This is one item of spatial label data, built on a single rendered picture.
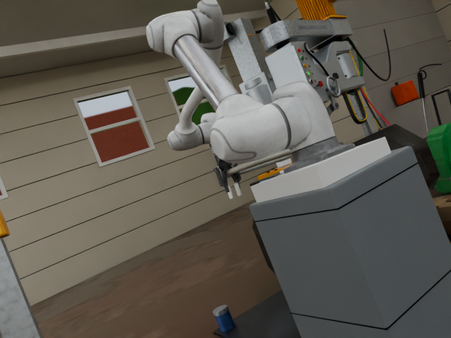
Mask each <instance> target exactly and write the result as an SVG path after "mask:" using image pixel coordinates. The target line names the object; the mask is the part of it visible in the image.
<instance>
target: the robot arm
mask: <svg viewBox="0 0 451 338"><path fill-rule="evenodd" d="M146 35H147V39H148V43H149V46H150V47H151V49H153V50H154V51H156V52H160V53H163V52H164V53H166V54H168V55H170V56H172V57H173V58H176V59H179V61H180V63H181V64H182V65H183V67H184V68H185V70H186V71H187V72H188V74H189V75H190V77H191V78H192V79H193V80H194V82H195V84H196V85H197V86H196V87H195V89H194V90H193V92H192V93H191V96H190V97H189V99H188V100H187V102H186V103H185V106H184V107H183V110H182V111H181V115H180V119H179V123H178V124H177V125H176V127H175V129H174V131H172V132H170V133H169V135H168V137H167V141H168V144H169V146H170V148H171V149H173V150H176V151H183V150H189V149H192V148H196V147H198V146H200V145H203V144H209V147H210V148H211V152H212V154H213V155H215V160H216V162H217V167H216V168H214V169H213V170H214V171H215V173H216V175H217V179H218V180H219V184H220V186H223V187H225V191H226V192H227V193H228V195H229V198H230V199H233V198H234V197H233V194H232V191H231V188H230V186H229V185H228V180H227V174H226V172H227V170H229V169H230V168H232V166H233V167H236V166H237V165H238V163H246V162H252V161H255V160H259V159H261V158H265V157H267V156H270V155H273V154H275V153H277V152H279V151H281V150H283V149H290V151H291V153H292V157H293V161H294V162H293V164H291V165H290V166H289V167H287V168H285V169H284V170H283V171H284V173H285V174H286V173H288V172H291V171H294V170H297V169H300V168H303V167H306V166H309V165H312V164H315V163H318V162H321V161H323V160H326V159H328V158H331V157H333V156H336V155H338V154H341V153H342V152H345V151H348V150H351V149H353V148H355V145H354V144H347V145H344V144H343V143H342V142H340V143H339V142H338V140H337V138H336V137H335V136H336V135H335V133H334V128H333V126H332V122H331V120H330V116H329V115H328V112H327V110H326V107H325V105H324V103H323V101H322V99H321V97H320V96H319V94H318V93H317V91H316V90H315V89H314V88H313V87H312V86H311V85H310V84H309V83H308V82H305V81H303V80H293V81H290V82H286V83H285V84H282V85H281V86H279V87H278V88H277V89H276V91H275V92H274V93H273V94H272V97H271V103H270V104H268V105H263V104H262V103H261V102H259V101H257V100H255V99H253V98H252V97H251V96H249V95H243V94H239V92H238V91H237V90H236V89H235V88H234V86H233V85H232V83H231V82H230V81H229V80H228V79H227V77H226V76H225V74H224V73H223V72H222V71H221V70H220V69H219V64H220V60H221V52H222V48H223V39H224V21H223V14H222V11H221V7H220V6H219V4H218V2H217V1H216V0H202V1H200V2H199V3H198V4H197V8H196V9H192V10H189V11H178V12H174V13H168V14H166V15H161V16H160V17H157V18H156V19H154V20H152V21H151V22H150V23H149V24H148V26H147V27H146ZM204 97H205V98H206V99H207V100H208V101H209V103H210V105H211V106H212V107H213V109H214V110H215V113H206V114H204V115H202V117H201V124H199V125H195V123H193V122H192V115H193V113H194V111H195V110H196V108H197V107H198V105H199V104H200V102H201V101H202V100H203V98H204ZM219 169H221V173H222V176H221V173H220V171H219Z"/></svg>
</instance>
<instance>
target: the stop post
mask: <svg viewBox="0 0 451 338"><path fill-rule="evenodd" d="M9 235H10V232H9V229H8V226H7V224H6V222H5V219H4V217H3V214H2V212H1V210H0V334H1V336H2V338H43V336H42V334H41V331H40V328H39V326H38V324H37V321H36V318H35V316H34V314H33V311H32V308H31V306H30V304H29V302H28V299H27V296H26V294H25V292H24V289H23V286H22V285H21V282H20V279H19V276H18V275H17V272H16V269H15V266H14V265H13V262H12V259H11V256H10V255H9V252H8V249H7V246H6V244H5V242H4V239H3V238H4V237H7V236H9Z"/></svg>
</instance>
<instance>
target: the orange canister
mask: <svg viewBox="0 0 451 338"><path fill-rule="evenodd" d="M391 90H392V92H393V95H394V98H395V100H396V102H397V105H398V106H402V105H404V104H407V103H410V102H412V101H415V100H418V99H420V98H419V95H418V93H417V90H416V88H415V85H414V83H413V81H412V80H409V81H407V82H404V83H401V84H398V82H395V86H394V87H392V89H391Z"/></svg>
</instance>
